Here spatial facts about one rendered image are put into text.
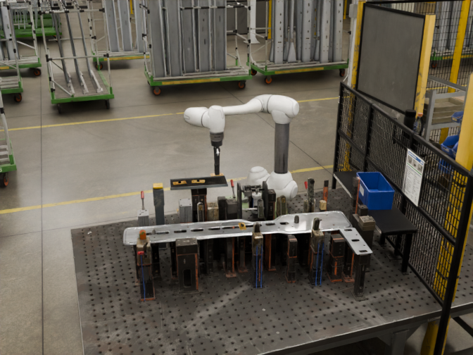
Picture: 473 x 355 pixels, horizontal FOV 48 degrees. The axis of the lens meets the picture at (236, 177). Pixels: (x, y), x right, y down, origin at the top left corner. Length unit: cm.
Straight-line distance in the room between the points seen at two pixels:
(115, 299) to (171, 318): 37
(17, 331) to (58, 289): 52
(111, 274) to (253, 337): 103
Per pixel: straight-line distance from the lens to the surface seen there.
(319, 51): 1117
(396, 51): 552
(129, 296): 321
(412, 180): 333
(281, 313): 304
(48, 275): 483
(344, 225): 332
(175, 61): 997
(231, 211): 335
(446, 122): 563
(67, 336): 414
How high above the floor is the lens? 258
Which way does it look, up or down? 24 degrees down
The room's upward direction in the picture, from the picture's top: straight up
